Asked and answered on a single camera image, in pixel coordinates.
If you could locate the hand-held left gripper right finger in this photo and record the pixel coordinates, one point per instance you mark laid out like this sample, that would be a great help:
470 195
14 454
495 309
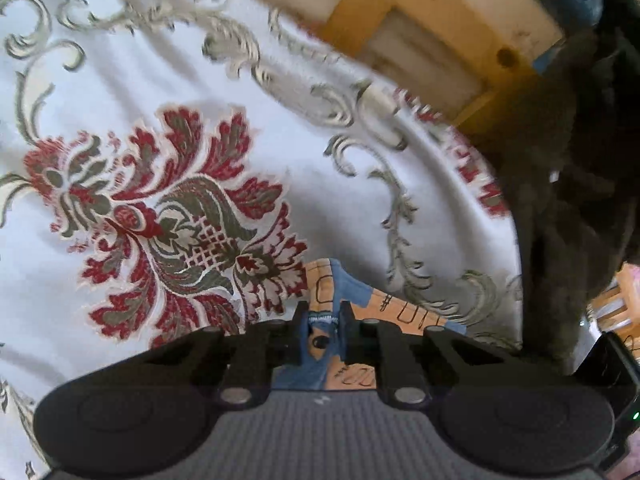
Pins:
347 332

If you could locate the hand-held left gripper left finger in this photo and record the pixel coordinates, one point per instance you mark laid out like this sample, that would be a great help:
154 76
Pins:
298 332

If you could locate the blue patterned pants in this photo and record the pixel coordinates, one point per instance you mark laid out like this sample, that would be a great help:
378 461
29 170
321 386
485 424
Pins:
350 295

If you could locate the dark fuzzy clothing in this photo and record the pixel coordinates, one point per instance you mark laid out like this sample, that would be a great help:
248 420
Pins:
560 185

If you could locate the white floral bedspread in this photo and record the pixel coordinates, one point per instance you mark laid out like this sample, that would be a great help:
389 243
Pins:
150 85

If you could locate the wooden bed frame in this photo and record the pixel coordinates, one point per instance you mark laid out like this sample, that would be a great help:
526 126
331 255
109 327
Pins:
450 5

